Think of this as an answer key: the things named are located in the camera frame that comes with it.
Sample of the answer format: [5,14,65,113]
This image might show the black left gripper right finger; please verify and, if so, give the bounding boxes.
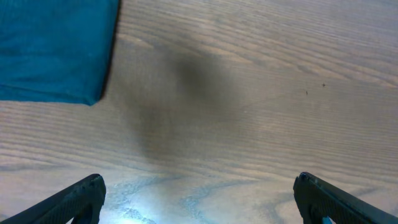
[293,172,397,224]

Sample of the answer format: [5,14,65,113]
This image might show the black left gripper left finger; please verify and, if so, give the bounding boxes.
[1,174,106,224]

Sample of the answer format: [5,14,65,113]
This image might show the folded dark blue shorts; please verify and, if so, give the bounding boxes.
[1,0,120,105]

